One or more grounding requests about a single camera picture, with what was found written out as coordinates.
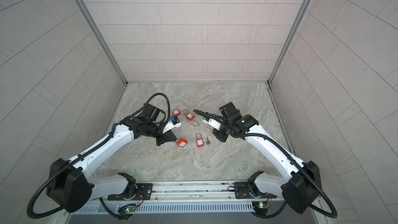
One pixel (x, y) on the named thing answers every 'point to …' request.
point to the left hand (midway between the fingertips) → (178, 136)
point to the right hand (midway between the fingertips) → (213, 131)
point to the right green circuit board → (261, 206)
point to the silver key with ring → (208, 142)
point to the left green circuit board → (129, 209)
